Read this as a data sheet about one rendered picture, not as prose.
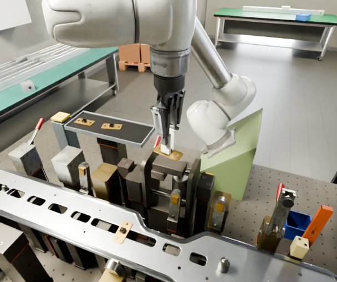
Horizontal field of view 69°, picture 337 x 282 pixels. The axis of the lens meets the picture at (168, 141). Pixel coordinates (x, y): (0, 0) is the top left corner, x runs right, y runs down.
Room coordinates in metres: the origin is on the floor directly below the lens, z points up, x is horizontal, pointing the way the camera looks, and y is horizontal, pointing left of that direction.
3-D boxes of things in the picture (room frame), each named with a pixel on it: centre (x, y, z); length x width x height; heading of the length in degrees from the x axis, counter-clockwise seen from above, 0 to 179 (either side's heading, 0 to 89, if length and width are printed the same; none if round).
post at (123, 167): (0.71, 0.17, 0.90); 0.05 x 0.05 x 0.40; 69
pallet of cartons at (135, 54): (5.08, 0.39, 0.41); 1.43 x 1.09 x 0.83; 158
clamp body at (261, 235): (0.48, -0.35, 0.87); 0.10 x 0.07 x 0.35; 159
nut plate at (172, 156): (0.55, 0.00, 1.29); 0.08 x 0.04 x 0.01; 57
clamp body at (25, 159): (0.85, 0.64, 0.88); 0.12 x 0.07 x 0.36; 159
